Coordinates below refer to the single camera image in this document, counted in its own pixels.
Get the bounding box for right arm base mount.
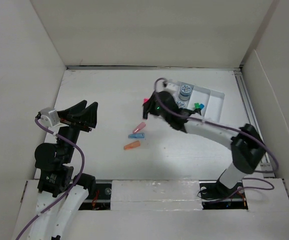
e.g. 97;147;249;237
197;180;248;210

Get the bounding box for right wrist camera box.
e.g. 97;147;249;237
162;81;179;94

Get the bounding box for green cap black highlighter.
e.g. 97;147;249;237
194;102;200;110

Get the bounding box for pastel blue highlighter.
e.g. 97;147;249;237
128;132;145;139

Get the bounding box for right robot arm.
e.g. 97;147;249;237
142;91;266;197

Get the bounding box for white organizer tray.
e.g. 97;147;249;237
169;81;225;123

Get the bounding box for blue cap black highlighter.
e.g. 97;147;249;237
199;103;205;110

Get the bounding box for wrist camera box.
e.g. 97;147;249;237
38;107;60;128
162;81;179;94

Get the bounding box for aluminium rail right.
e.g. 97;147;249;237
233;68;276;178

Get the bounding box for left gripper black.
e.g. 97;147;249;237
57;99;98;162

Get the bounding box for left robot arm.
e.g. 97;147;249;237
21;100;98;240

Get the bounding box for pastel orange highlighter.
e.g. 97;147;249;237
123;140;141;150

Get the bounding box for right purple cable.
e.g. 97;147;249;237
153;77;280;202

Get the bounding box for blue jar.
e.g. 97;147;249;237
178;84;193;101
176;100;186;109

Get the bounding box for pastel pink highlighter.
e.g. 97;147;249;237
132;122;146;134

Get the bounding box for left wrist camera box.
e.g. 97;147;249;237
38;107;60;128

